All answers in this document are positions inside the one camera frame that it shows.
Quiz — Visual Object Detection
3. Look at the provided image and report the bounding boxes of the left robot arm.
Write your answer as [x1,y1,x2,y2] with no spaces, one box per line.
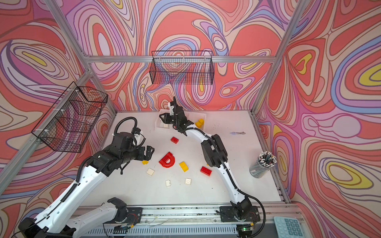
[18,117,155,238]

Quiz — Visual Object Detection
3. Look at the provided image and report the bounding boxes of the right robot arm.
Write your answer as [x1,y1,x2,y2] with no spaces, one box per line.
[159,97,266,223]

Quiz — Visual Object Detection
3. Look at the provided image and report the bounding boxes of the middle white plastic bin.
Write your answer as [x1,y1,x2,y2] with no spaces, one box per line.
[173,112,193,136]

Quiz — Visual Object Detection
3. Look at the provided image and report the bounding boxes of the white plastic bin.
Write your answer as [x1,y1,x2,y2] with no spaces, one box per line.
[173,112,193,136]
[187,112,206,131]
[155,109,171,131]

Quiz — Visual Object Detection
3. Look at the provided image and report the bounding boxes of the right white plastic bin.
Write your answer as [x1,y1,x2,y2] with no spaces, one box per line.
[187,112,206,131]

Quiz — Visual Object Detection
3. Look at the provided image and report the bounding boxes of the left white plastic bin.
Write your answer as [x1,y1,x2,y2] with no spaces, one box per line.
[155,109,171,131]

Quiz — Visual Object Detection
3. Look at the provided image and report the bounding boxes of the red arch lego piece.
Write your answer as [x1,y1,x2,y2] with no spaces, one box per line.
[159,152,175,168]

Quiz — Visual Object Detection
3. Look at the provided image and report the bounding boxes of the small pen on table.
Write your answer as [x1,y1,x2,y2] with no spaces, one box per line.
[230,131,246,135]

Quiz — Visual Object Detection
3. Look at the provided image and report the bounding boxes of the cup of pens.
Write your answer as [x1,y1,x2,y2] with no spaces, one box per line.
[250,151,277,179]

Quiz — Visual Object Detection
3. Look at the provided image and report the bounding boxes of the teal calculator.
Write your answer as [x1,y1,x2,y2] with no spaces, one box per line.
[273,216,305,238]

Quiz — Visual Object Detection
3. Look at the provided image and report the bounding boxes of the black wire basket back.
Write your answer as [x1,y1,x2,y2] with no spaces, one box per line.
[149,50,215,85]

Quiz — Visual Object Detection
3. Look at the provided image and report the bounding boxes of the black wire basket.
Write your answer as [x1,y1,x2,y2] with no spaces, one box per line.
[31,82,108,153]
[149,50,215,85]

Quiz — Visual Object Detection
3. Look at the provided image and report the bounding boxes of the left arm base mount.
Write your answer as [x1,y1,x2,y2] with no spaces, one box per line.
[102,207,143,238]

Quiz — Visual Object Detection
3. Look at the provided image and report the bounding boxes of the black wire basket left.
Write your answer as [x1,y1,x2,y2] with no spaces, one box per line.
[31,82,108,153]

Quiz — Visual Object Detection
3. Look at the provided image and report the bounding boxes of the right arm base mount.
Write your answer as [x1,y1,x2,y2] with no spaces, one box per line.
[216,206,264,238]

